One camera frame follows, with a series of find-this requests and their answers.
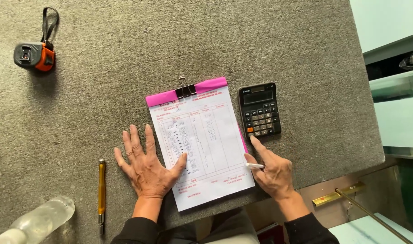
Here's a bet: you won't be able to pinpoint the clear plastic bottle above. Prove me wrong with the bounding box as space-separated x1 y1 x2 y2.
0 196 75 244

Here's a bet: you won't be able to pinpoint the yellow handled glass cutter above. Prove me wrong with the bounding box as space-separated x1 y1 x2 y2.
98 159 106 235

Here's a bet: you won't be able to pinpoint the brass T-square ruler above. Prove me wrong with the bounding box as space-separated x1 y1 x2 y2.
312 181 413 244

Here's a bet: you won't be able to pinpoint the person's left hand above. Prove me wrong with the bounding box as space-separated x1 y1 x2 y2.
114 124 188 199

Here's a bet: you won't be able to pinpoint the plaid cloth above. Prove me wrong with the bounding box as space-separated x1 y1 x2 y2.
399 50 413 71

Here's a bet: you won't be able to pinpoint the black desk calculator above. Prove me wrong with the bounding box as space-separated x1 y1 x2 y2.
238 82 282 139

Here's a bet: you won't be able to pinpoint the pink invoice pad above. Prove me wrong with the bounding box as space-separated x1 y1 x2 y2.
145 77 256 212

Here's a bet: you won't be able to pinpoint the black binder clip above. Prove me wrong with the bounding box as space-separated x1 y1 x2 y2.
175 75 197 100

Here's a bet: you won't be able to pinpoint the orange grey tape measure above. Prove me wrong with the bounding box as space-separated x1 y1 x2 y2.
13 7 60 72

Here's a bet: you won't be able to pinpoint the red stool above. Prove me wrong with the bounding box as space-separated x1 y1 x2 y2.
257 223 285 244

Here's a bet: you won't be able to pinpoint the person's right hand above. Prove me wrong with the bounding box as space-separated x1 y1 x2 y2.
244 135 294 201

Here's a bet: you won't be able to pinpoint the stacked glass sheets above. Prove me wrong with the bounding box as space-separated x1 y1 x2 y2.
349 0 413 160

